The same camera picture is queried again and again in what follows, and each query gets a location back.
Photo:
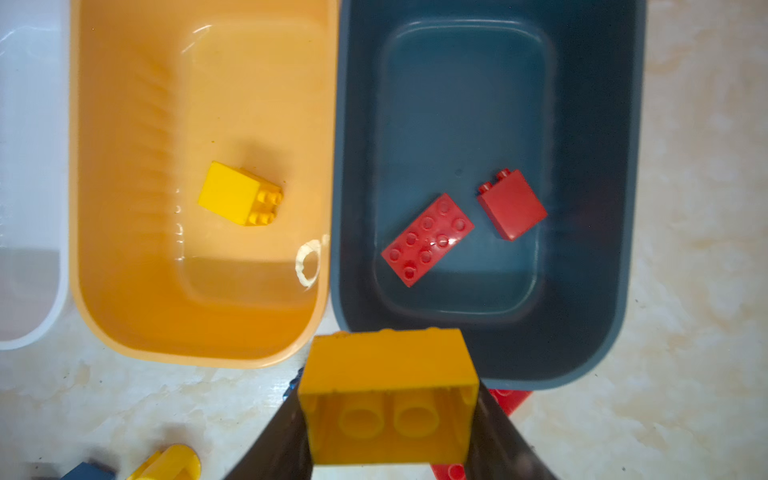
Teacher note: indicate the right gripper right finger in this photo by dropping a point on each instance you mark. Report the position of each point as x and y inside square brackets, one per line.
[497, 450]

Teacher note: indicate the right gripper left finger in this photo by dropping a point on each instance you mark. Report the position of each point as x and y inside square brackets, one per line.
[282, 449]

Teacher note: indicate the yellow lego brick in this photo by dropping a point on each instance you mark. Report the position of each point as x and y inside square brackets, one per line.
[389, 397]
[240, 196]

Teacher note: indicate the small red lego brick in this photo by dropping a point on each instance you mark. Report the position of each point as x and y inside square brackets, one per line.
[511, 204]

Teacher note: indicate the dark teal plastic container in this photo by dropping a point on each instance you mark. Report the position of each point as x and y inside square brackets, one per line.
[437, 97]

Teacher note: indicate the white plastic container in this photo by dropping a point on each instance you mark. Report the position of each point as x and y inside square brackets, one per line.
[35, 40]

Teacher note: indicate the blue lego brick center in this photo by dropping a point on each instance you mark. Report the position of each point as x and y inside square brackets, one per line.
[293, 384]

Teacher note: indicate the yellow round lego piece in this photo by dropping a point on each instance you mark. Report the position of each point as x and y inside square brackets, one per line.
[176, 462]

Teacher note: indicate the blue lego brick angled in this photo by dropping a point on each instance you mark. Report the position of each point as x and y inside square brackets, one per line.
[90, 471]

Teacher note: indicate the yellow plastic container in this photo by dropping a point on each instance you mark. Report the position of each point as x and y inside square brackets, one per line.
[201, 176]

